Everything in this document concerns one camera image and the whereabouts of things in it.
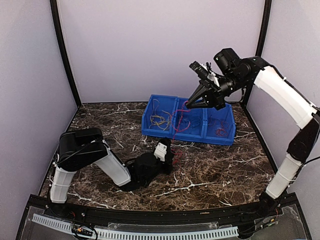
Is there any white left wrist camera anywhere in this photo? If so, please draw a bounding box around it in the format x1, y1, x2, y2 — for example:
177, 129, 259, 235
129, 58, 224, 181
153, 138, 171, 163

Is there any yellow cable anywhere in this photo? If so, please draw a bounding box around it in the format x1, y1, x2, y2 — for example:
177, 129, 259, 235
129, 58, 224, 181
151, 109, 174, 131
149, 97, 173, 131

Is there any blue right plastic bin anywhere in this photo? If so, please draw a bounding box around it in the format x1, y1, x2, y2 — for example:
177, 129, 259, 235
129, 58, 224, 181
204, 103, 236, 146

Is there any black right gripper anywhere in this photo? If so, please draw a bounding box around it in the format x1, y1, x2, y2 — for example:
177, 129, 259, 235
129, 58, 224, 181
186, 71, 249, 110

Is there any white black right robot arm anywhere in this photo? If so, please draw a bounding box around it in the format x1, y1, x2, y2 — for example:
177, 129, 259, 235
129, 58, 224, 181
186, 48, 320, 217

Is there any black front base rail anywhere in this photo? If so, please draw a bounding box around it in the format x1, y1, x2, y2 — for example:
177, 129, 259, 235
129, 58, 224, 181
44, 196, 292, 226

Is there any blue cable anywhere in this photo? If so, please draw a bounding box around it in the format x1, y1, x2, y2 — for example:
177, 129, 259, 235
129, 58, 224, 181
178, 116, 202, 131

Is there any blue left plastic bin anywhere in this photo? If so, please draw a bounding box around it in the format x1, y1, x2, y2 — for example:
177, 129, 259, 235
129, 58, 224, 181
141, 94, 178, 139

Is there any blue middle plastic bin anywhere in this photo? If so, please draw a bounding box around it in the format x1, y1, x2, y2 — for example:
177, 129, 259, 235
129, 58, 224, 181
172, 97, 205, 142

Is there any blue plastic bin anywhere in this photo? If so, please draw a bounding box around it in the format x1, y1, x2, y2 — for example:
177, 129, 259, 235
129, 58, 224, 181
172, 97, 205, 142
204, 103, 236, 146
141, 94, 178, 139

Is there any black left frame post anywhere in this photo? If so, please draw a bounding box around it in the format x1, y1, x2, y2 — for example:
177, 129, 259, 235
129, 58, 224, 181
49, 0, 82, 108

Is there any black right frame post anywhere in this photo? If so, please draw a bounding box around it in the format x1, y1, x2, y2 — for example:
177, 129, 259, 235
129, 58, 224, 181
241, 0, 273, 108

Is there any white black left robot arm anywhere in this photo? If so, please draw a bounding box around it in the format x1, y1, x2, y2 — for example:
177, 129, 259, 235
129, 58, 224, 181
49, 127, 174, 218

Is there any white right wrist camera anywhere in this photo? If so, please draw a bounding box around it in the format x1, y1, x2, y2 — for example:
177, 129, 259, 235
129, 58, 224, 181
189, 61, 220, 87

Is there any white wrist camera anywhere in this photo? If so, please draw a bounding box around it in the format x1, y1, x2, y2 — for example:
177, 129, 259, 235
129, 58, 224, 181
189, 61, 220, 87
153, 138, 171, 163

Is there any white slotted cable duct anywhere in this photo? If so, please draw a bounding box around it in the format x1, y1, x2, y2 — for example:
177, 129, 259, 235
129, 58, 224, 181
32, 213, 239, 240

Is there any black frame post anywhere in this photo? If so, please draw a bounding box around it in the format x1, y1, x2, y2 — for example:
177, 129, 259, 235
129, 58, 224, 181
241, 0, 273, 108
49, 0, 82, 108

